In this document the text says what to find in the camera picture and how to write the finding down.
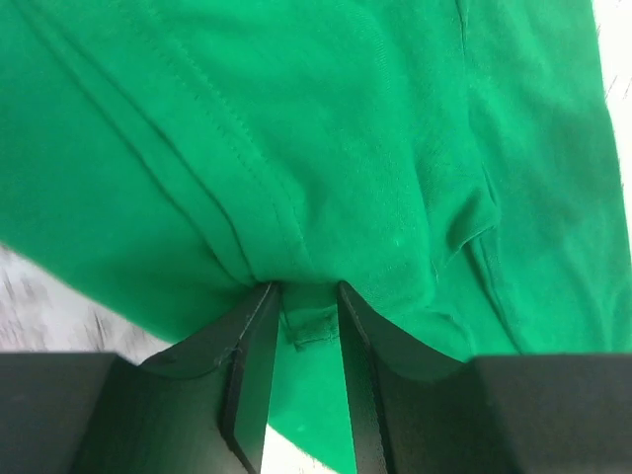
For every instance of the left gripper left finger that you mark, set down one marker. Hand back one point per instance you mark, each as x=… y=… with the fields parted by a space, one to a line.
x=200 y=406

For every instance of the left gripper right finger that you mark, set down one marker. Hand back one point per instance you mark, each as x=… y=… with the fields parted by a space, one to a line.
x=416 y=410

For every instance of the green t shirt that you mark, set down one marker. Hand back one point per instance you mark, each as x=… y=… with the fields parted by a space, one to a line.
x=296 y=148

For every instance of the floral tablecloth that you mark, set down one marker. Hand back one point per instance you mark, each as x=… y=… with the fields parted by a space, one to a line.
x=49 y=306

